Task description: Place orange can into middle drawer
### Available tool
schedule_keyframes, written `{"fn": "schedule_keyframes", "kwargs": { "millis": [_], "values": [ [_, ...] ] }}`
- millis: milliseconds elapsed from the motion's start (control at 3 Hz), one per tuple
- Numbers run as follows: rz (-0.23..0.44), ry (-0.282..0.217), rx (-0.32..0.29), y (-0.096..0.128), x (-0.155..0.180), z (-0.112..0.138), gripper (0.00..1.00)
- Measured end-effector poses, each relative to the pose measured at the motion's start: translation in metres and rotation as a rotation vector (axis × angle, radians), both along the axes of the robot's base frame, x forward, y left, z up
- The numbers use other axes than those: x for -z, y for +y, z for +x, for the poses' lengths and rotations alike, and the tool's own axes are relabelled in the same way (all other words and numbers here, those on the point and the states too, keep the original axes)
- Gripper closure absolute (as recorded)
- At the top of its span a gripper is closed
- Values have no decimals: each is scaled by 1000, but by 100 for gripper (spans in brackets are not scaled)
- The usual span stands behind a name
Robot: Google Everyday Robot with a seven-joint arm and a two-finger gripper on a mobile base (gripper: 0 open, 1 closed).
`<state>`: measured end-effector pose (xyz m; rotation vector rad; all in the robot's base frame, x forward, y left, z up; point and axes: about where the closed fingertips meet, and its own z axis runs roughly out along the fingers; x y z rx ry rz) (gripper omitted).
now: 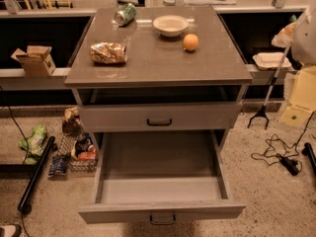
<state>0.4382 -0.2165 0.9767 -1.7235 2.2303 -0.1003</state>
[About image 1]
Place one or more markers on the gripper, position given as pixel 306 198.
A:
pixel 306 41

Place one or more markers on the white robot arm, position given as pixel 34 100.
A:
pixel 304 38

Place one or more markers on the open grey drawer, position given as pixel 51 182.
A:
pixel 160 177

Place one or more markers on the grey drawer cabinet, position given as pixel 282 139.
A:
pixel 158 70

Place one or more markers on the green soda can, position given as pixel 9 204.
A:
pixel 125 14

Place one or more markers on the grabber reach tool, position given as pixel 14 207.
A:
pixel 282 39

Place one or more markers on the black pole right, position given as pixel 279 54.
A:
pixel 308 151

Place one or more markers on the white takeout tray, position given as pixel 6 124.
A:
pixel 270 60

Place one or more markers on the orange fruit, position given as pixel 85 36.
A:
pixel 190 42

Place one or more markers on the white bowl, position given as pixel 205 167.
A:
pixel 170 25

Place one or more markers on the brown snack bag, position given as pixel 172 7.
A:
pixel 72 125

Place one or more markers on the blue snack bag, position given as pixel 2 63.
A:
pixel 58 166

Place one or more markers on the cardboard box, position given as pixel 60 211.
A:
pixel 36 60

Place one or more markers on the green snack bag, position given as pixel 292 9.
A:
pixel 33 144

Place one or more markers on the black floor pole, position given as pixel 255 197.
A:
pixel 24 205

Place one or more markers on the white shoe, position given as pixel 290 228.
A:
pixel 12 230

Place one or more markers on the wire basket with snacks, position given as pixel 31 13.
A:
pixel 80 152

